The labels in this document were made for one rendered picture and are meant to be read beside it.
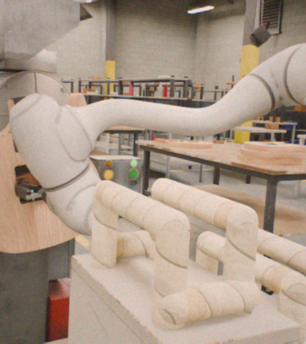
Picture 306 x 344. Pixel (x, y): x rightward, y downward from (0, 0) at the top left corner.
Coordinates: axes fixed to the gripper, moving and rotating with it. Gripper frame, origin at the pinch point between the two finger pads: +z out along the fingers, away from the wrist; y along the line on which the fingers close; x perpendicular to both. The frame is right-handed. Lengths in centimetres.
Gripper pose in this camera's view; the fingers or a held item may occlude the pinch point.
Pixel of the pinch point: (37, 181)
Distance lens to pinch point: 129.7
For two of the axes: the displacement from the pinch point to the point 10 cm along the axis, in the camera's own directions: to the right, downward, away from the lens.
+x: -1.0, -9.7, -2.2
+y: 8.6, -1.9, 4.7
